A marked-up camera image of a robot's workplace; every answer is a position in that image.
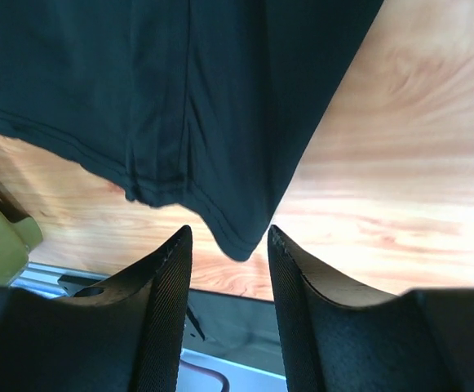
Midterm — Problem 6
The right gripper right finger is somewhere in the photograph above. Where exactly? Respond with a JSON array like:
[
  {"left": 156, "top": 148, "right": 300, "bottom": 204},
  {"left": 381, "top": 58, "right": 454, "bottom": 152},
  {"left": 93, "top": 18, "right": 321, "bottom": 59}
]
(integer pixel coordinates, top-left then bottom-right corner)
[{"left": 268, "top": 226, "right": 474, "bottom": 391}]

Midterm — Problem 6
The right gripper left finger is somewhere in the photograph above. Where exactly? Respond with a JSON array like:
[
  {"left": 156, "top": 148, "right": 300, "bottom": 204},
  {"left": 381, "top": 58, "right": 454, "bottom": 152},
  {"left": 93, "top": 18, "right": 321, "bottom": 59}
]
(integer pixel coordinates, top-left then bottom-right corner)
[{"left": 0, "top": 226, "right": 193, "bottom": 391}]

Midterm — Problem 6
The black t shirt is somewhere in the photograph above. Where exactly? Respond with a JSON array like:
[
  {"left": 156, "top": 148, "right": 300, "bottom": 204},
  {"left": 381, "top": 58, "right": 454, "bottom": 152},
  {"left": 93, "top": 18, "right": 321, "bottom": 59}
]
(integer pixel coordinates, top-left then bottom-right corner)
[{"left": 0, "top": 1, "right": 382, "bottom": 261}]

